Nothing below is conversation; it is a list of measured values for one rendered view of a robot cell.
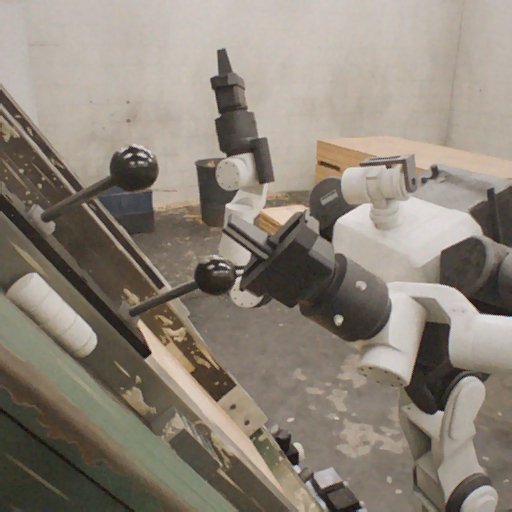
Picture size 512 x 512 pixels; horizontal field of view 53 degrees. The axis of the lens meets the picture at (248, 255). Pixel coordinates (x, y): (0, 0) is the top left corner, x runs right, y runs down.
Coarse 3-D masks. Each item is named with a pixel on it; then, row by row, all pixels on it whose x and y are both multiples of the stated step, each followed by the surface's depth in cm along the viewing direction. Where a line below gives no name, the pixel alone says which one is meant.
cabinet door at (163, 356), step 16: (144, 336) 77; (160, 352) 80; (176, 368) 86; (192, 384) 89; (208, 400) 92; (224, 416) 95; (240, 432) 99; (240, 448) 85; (256, 464) 89; (272, 480) 90
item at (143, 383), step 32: (0, 224) 40; (0, 256) 41; (32, 256) 42; (64, 288) 44; (96, 320) 46; (96, 352) 47; (128, 352) 48; (128, 384) 49; (160, 384) 51; (192, 416) 53; (224, 448) 57; (224, 480) 58; (256, 480) 60
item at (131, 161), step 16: (112, 160) 39; (128, 160) 38; (144, 160) 39; (112, 176) 39; (128, 176) 38; (144, 176) 39; (80, 192) 41; (96, 192) 41; (128, 192) 40; (32, 208) 42; (64, 208) 42; (48, 224) 43
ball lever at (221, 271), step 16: (208, 256) 46; (208, 272) 44; (224, 272) 44; (176, 288) 47; (192, 288) 46; (208, 288) 45; (224, 288) 45; (128, 304) 49; (144, 304) 48; (160, 304) 48; (128, 320) 49
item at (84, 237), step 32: (0, 128) 70; (0, 160) 71; (32, 160) 73; (32, 192) 74; (64, 192) 76; (64, 224) 77; (96, 224) 79; (96, 256) 81; (128, 256) 84; (128, 288) 85; (160, 320) 89; (192, 352) 94; (224, 384) 99; (256, 416) 105
